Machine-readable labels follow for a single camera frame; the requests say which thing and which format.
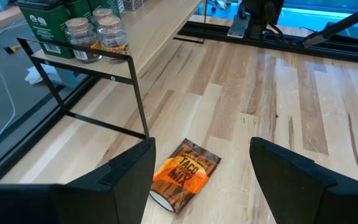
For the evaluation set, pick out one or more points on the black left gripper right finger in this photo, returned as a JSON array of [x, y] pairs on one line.
[[309, 199]]

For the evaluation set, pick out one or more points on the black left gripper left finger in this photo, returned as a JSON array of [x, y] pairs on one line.
[[89, 196]]

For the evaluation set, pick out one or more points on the orange taco seasoning packet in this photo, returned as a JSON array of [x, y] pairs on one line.
[[183, 177]]

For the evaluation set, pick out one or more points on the black rectangular spice tin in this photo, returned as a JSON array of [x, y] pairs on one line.
[[47, 28]]

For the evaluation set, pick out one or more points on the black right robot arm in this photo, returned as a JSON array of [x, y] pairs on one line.
[[256, 17]]

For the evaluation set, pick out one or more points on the white cloth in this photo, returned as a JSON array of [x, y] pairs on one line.
[[37, 74]]

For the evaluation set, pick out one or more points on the wooden shelf with black frame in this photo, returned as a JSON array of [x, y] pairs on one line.
[[148, 34]]

